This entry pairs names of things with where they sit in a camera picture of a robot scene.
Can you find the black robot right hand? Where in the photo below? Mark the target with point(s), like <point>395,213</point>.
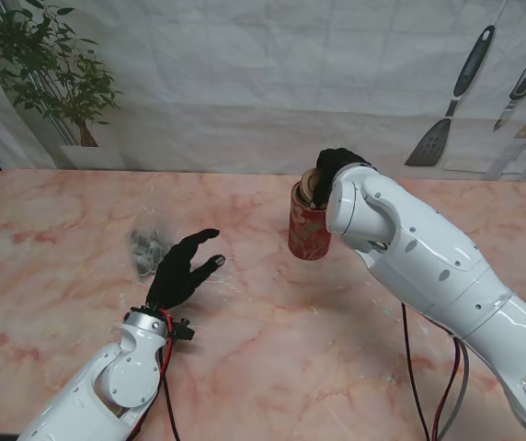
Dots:
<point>332,167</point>

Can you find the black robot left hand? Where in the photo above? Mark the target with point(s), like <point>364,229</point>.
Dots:
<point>175,275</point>

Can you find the gold round canister lid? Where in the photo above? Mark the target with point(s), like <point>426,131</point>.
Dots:
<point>310,184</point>

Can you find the clear plastic bag of tea bags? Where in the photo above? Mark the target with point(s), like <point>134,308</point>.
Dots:
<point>145,252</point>

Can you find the red floral tea canister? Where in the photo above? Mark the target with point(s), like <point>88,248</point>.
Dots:
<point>309,234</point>

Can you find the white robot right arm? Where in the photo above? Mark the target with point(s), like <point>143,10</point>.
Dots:
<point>428,257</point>

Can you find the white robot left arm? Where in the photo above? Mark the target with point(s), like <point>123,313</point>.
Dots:
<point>93,395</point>

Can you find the black slotted spatula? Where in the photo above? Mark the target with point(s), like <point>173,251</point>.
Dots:
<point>424,149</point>

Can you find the green leafy plant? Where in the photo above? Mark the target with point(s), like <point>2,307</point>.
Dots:
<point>51,69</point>

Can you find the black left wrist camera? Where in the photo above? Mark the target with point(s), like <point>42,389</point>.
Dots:
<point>184,330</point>

